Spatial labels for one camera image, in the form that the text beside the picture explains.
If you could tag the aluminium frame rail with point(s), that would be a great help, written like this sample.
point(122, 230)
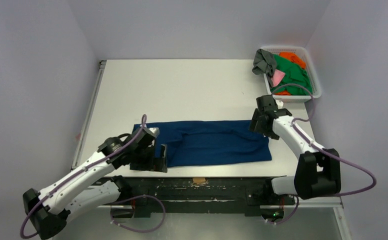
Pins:
point(319, 202)

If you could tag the orange t shirt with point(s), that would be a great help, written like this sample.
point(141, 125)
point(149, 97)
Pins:
point(293, 58)

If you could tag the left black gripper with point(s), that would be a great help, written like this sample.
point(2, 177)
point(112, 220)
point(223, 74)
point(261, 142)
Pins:
point(154, 163)

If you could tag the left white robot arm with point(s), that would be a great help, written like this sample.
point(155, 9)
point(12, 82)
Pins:
point(52, 208)

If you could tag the brown tape piece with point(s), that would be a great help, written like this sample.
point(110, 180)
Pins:
point(197, 181)

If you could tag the pink cloth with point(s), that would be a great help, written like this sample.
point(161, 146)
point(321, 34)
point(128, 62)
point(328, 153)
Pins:
point(277, 78)

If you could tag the dark blue t shirt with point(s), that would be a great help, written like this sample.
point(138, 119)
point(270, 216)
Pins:
point(205, 143)

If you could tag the grey t shirt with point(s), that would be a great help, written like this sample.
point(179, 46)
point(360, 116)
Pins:
point(264, 63)

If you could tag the white plastic laundry basket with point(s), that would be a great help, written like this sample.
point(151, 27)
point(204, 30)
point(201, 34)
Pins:
point(303, 54)

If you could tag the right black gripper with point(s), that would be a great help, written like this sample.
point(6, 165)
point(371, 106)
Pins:
point(258, 122)

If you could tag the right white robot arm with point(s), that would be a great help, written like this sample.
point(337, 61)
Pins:
point(318, 171)

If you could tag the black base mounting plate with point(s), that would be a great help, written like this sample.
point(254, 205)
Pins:
point(150, 195)

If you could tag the green t shirt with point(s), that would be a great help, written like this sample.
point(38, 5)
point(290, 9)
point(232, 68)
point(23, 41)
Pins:
point(296, 79)

